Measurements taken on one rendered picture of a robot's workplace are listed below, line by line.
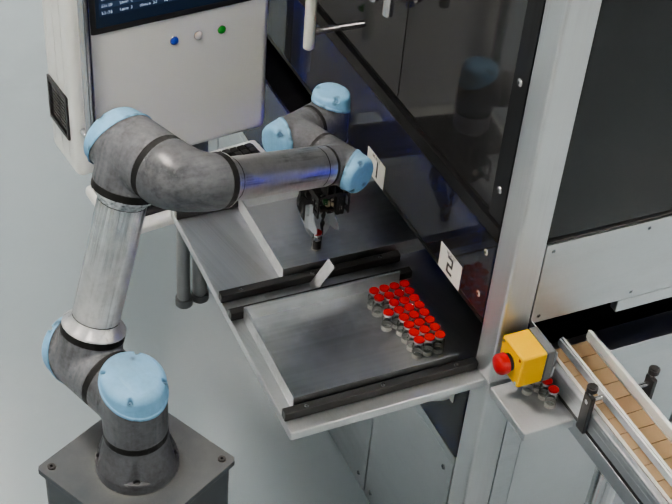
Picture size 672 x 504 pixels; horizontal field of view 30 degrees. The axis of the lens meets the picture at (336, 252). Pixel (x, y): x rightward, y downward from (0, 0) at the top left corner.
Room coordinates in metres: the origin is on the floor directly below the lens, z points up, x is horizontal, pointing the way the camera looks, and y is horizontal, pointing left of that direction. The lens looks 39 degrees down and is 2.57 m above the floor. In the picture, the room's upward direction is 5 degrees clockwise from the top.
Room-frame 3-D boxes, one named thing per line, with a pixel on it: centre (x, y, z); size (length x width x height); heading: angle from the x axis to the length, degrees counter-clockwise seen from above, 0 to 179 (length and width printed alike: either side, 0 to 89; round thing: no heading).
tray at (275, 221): (2.13, 0.01, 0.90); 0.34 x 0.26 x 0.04; 117
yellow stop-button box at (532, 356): (1.66, -0.36, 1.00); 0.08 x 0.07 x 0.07; 117
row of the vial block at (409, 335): (1.83, -0.14, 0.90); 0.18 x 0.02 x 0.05; 27
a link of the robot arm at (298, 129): (1.96, 0.09, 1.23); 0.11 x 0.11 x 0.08; 49
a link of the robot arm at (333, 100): (2.04, 0.04, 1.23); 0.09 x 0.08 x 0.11; 139
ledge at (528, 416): (1.67, -0.41, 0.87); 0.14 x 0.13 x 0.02; 117
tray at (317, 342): (1.78, -0.04, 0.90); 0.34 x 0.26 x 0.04; 117
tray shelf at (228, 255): (1.95, 0.00, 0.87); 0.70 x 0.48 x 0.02; 27
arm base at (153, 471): (1.51, 0.33, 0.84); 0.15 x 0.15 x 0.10
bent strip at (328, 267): (1.91, 0.07, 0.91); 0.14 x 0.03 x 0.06; 118
